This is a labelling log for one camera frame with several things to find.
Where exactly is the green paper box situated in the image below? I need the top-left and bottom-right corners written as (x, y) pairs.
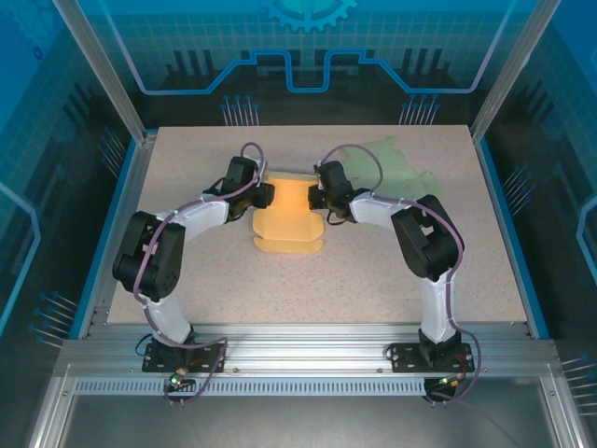
top-left (342, 135), bottom-right (440, 230)

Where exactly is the narrow aluminium frame rail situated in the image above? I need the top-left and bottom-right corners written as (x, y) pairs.
top-left (27, 375), bottom-right (76, 448)
top-left (540, 375), bottom-right (587, 448)

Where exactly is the blue table edge strip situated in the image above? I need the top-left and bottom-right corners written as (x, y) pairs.
top-left (68, 138), bottom-right (141, 340)
top-left (478, 137), bottom-right (551, 340)

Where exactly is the grey metal bottom plate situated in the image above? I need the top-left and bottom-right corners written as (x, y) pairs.
top-left (60, 395), bottom-right (561, 448)

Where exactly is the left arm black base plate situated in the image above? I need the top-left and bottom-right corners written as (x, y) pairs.
top-left (142, 342), bottom-right (229, 374)

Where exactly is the slotted grey cable duct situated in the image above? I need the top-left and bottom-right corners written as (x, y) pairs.
top-left (72, 378), bottom-right (428, 398)

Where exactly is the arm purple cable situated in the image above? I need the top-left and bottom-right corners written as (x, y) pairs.
top-left (316, 143), bottom-right (486, 407)
top-left (132, 141), bottom-right (268, 408)

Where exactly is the yellow paper box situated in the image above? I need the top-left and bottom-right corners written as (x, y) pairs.
top-left (251, 170), bottom-right (326, 257)

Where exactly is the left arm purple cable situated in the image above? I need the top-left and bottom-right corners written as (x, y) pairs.
top-left (132, 141), bottom-right (268, 408)

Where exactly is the aluminium corner post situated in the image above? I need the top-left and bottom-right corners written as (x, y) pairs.
top-left (49, 0), bottom-right (159, 146)
top-left (469, 0), bottom-right (563, 144)

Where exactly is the wide aluminium frame rail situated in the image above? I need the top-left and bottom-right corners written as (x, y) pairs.
top-left (53, 323), bottom-right (561, 380)

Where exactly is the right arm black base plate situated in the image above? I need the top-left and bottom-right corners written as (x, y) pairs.
top-left (387, 343), bottom-right (476, 374)

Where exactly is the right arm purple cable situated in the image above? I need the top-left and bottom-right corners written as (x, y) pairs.
top-left (316, 143), bottom-right (486, 407)

